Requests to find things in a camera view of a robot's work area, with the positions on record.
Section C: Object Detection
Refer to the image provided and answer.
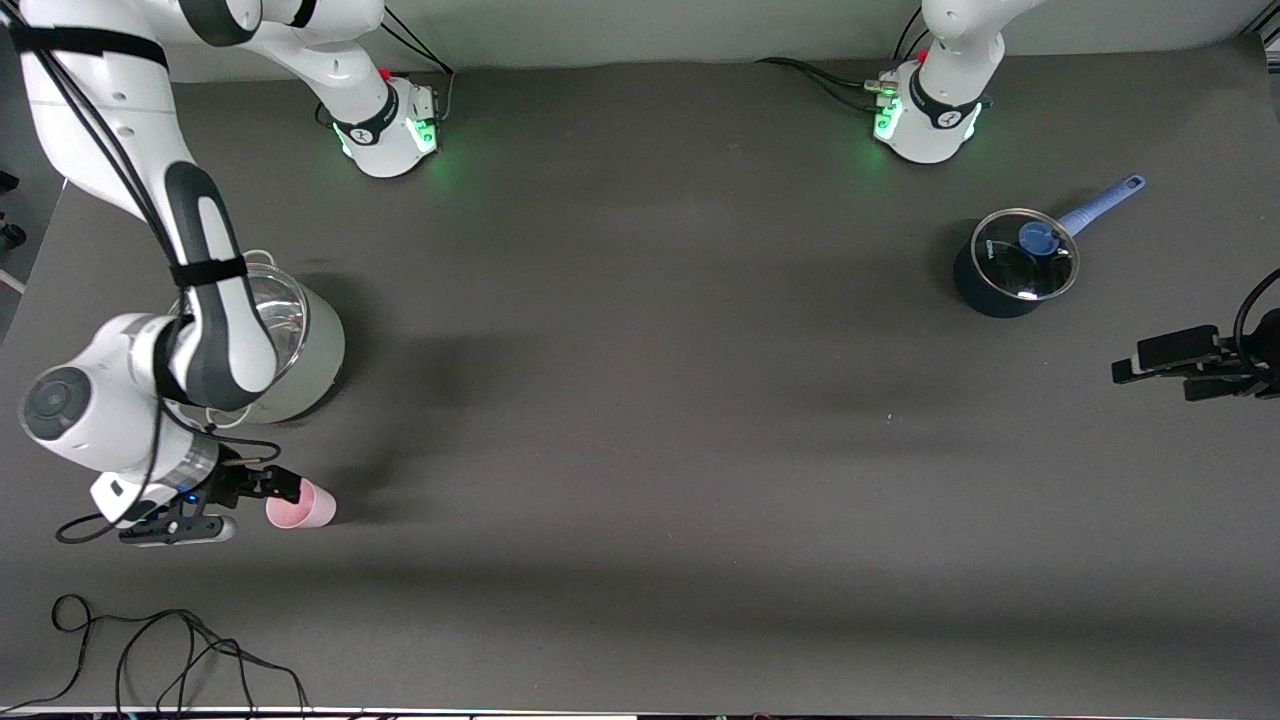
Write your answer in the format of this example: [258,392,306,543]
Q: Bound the pink plastic cup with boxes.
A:
[265,480,338,532]

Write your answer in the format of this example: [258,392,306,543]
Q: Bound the pale green cooking pot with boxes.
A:
[205,250,347,429]

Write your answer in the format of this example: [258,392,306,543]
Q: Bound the glass lid with blue knob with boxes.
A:
[971,208,1081,302]

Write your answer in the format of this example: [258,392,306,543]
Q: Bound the dark blue saucepan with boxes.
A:
[953,175,1147,319]

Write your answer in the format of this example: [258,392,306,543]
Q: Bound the dark grey table mat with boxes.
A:
[0,35,1280,716]

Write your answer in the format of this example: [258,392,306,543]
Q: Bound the thin black loose cable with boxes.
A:
[0,594,311,716]

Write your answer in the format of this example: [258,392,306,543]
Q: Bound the black right arm base cables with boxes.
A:
[375,5,457,126]

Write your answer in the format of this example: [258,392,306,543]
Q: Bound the black arm base cables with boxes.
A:
[755,0,936,113]
[375,5,457,126]

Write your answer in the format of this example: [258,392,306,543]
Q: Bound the black left arm base cables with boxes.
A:
[755,0,936,113]

